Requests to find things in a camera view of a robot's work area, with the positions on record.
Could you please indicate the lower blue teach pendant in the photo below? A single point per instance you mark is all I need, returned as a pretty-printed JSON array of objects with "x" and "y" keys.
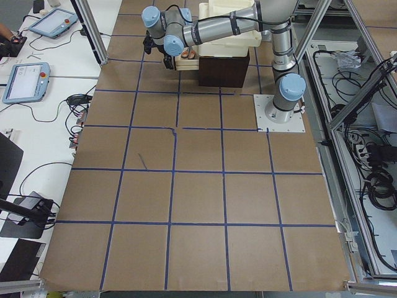
[{"x": 27, "y": 83}]

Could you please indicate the light wooden drawer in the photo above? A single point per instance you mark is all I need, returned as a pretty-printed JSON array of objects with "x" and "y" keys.
[{"x": 185, "y": 64}]

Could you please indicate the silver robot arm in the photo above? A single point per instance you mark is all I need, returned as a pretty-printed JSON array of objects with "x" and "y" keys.
[{"x": 173, "y": 30}]

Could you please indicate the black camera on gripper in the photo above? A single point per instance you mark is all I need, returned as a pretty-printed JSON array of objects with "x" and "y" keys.
[{"x": 148, "y": 43}]

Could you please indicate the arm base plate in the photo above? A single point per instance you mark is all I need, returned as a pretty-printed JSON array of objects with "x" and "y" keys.
[{"x": 270, "y": 119}]

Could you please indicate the crumpled white paper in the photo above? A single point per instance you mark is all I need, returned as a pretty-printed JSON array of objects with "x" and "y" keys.
[{"x": 348, "y": 59}]

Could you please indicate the dark brown wooden cabinet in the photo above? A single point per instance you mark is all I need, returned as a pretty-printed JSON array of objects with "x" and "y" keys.
[{"x": 228, "y": 72}]

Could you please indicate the blue teach pendant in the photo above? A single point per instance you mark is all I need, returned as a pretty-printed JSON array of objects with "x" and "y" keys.
[
  {"x": 27, "y": 83},
  {"x": 54, "y": 23}
]

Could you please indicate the aluminium frame post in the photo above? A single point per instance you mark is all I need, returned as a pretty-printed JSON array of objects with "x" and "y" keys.
[{"x": 86, "y": 18}]

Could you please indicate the grey orange scissors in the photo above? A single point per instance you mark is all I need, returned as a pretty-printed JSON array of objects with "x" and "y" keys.
[{"x": 189, "y": 54}]

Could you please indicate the upper blue teach pendant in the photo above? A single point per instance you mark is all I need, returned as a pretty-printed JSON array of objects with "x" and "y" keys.
[{"x": 54, "y": 23}]

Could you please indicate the black laptop corner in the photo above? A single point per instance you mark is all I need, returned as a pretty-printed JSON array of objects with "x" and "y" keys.
[{"x": 11, "y": 158}]

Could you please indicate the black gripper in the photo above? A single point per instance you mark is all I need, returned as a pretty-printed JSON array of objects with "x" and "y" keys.
[{"x": 167, "y": 59}]

